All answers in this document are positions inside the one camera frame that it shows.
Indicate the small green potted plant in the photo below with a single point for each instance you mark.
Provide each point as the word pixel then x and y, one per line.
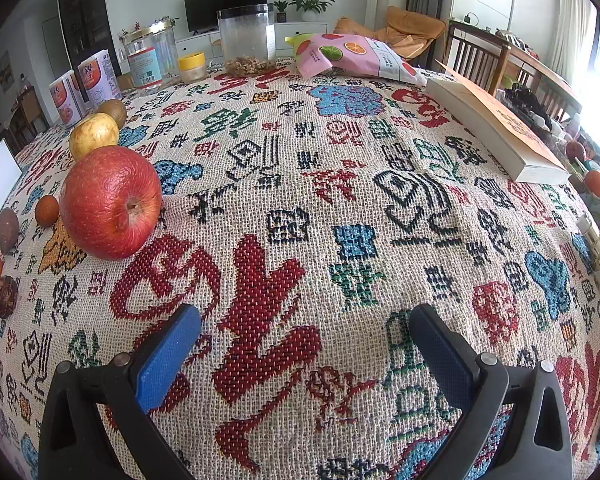
pixel 281 10

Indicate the brown kiwi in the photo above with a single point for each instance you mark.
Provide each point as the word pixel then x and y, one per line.
pixel 116 111

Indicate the large green potted plant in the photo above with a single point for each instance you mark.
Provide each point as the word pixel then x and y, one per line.
pixel 310 2

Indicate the orange beanbag chair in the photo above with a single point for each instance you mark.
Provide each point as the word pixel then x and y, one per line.
pixel 410 30

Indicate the brown walnut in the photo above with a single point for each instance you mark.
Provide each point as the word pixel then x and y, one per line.
pixel 5 296

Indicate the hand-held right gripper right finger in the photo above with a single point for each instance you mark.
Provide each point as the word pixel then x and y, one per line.
pixel 442 357

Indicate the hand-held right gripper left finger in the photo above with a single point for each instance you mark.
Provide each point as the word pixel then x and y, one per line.
pixel 167 357

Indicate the pink and white can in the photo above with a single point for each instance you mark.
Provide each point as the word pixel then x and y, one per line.
pixel 100 77

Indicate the orange fruit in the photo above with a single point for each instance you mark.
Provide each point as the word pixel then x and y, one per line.
pixel 596 182

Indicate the printed woven tablecloth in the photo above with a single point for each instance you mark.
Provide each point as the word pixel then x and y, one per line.
pixel 300 200

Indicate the purple passion fruit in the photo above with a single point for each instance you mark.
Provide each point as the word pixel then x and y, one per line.
pixel 7 230

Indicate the dark display cabinet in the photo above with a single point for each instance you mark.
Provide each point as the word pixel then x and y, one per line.
pixel 87 15

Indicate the black television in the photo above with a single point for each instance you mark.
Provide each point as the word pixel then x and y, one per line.
pixel 225 5

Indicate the pink fruit print snack bag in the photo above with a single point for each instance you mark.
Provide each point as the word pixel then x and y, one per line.
pixel 355 57

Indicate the red apple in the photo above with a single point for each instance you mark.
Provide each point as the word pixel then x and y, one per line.
pixel 111 202

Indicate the clear plastic jar black lid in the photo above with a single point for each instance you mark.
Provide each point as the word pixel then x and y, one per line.
pixel 247 40

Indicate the framed wall picture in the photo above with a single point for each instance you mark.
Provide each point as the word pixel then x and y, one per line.
pixel 5 72

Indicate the small yellow lid jar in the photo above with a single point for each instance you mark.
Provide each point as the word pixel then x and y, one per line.
pixel 191 67

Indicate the orange cover book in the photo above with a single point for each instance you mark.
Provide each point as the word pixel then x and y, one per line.
pixel 500 125

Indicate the white television cabinet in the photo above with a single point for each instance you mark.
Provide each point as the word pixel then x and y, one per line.
pixel 300 30

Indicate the dark cloth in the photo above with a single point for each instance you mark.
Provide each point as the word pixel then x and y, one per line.
pixel 525 102

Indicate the glass jar with gold lid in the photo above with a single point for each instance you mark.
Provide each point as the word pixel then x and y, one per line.
pixel 147 60

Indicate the reddish fruit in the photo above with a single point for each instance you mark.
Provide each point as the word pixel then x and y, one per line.
pixel 575 151

